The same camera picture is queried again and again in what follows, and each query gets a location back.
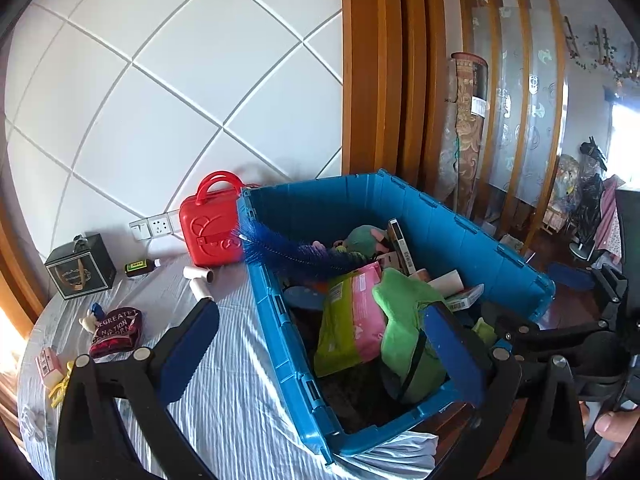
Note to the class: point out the wooden column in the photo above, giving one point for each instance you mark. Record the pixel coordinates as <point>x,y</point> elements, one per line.
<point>380,85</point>

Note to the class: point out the green and pink snack bag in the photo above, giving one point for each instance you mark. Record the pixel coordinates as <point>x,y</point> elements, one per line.
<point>360,320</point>

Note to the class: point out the wooden frame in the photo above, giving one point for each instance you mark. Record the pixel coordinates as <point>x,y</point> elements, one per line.
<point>15,270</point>

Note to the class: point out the pink pig plush toy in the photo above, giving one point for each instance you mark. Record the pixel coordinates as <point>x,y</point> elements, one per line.
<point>362,237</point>

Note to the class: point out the blue plastic crate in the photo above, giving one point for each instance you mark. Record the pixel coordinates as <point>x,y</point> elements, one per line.
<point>280,320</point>

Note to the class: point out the grey paper roll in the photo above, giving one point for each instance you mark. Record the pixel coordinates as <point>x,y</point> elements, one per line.
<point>447,281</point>

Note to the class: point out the white wall switch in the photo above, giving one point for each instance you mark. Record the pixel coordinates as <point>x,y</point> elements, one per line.
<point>140,230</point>

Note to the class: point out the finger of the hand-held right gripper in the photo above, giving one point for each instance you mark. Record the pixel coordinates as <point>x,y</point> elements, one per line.
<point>530,332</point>
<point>570,276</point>

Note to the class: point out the white wall socket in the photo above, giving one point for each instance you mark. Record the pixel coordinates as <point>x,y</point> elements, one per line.
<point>160,225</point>

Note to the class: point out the red plastic suitcase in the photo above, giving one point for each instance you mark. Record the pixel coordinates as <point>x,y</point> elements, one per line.
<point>210,230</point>

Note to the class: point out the hanging vine decoration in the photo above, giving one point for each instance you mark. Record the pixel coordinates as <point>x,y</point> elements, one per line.
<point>600,55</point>

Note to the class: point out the red and green medicine box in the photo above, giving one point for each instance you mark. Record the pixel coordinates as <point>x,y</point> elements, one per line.
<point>465,300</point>

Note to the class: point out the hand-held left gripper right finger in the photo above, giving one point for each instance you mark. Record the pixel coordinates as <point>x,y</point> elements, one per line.
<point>455,355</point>

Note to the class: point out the rolled patterned rug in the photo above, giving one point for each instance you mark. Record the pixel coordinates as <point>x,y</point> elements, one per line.
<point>467,125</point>

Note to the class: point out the dark blue bottle brush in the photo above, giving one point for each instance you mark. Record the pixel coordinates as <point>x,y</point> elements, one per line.
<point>280,252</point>

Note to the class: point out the brown glass bottle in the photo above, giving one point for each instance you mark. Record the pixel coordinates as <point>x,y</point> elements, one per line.
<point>137,267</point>

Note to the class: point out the wooden slat glass partition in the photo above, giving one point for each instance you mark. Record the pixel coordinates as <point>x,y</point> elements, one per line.
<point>510,125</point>

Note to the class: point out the green cloth bib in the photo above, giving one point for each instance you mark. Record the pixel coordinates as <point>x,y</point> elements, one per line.
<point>400,320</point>

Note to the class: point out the yellow and black medicine box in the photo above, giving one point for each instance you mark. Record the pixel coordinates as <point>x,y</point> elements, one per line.
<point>400,242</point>

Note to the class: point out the small white rabbit toy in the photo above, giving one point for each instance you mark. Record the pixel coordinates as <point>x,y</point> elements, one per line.
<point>90,322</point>

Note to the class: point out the pink patterned cloth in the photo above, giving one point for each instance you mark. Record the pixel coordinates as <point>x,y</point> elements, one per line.
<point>610,215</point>

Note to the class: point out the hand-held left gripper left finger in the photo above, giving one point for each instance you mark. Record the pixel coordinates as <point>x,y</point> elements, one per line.
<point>187,352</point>

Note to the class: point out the person's right hand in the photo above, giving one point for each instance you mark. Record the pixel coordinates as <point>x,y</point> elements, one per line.
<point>615,426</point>

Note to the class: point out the black plastic bag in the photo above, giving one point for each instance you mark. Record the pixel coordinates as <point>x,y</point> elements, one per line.
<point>587,200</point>

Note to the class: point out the pink and white small box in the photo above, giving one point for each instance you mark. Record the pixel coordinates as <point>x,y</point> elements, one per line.
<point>47,360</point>

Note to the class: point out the dark gift box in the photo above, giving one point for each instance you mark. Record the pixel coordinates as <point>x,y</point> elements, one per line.
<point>75,275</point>

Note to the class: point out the light blue whale-shaped brush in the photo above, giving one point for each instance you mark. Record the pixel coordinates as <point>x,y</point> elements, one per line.
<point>302,297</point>

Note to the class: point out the maroon printed pouch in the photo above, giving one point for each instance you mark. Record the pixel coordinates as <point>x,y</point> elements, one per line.
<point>115,332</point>

